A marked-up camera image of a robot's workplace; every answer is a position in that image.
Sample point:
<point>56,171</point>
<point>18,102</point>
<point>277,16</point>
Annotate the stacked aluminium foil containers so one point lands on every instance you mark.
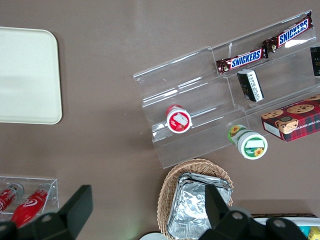
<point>190,205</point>

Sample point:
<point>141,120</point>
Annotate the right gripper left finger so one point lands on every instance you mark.
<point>77,207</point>

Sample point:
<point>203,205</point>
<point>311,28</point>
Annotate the clear acrylic stepped shelf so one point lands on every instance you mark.
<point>195,82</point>

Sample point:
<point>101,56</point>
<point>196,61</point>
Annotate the Snickers chocolate bar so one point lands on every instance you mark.
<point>292,32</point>
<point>243,60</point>

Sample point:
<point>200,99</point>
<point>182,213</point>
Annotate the dark brown flat board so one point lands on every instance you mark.
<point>282,215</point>

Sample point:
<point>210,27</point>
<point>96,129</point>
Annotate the red cola bottle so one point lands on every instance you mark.
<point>30,205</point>
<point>6,198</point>

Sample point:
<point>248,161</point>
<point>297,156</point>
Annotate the cream plastic tray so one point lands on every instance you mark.
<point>25,75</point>

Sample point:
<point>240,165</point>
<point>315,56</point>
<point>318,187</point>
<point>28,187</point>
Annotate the teal snack packet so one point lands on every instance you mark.
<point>303,231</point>

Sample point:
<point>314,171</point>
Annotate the white rectangular snack tray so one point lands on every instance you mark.
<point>310,220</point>

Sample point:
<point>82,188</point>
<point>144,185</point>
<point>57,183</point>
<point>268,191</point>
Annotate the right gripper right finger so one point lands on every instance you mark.
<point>220,210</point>

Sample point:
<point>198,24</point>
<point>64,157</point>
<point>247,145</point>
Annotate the green lidded sunflower cup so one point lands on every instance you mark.
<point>252,146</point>

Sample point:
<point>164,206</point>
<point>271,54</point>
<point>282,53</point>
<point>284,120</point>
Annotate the small black box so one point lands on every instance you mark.
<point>250,85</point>
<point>315,61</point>

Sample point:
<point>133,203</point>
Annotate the red lidded cup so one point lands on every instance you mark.
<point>179,121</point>

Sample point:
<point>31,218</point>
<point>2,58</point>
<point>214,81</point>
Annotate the red tartan cookie box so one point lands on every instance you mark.
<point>292,120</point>

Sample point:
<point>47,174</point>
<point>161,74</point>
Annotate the oval light wicker basket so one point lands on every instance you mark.
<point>165,195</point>

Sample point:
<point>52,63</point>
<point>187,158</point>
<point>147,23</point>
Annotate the yellow snack packet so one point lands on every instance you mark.
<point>315,233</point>

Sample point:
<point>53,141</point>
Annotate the clear acrylic bottle rack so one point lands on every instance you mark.
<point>53,190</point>

